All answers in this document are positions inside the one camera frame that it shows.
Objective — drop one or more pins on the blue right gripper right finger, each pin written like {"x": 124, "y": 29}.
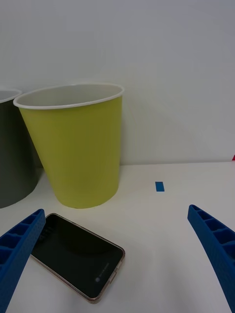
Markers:
{"x": 218, "y": 256}

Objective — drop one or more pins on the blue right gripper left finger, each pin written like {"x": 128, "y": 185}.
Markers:
{"x": 17, "y": 256}

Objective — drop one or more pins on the black smartphone in clear case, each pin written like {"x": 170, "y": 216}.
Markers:
{"x": 78, "y": 256}

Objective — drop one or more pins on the grey plastic waste bin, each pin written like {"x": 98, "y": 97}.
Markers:
{"x": 12, "y": 159}

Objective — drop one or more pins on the yellow-green plastic waste bin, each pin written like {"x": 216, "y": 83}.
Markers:
{"x": 80, "y": 159}

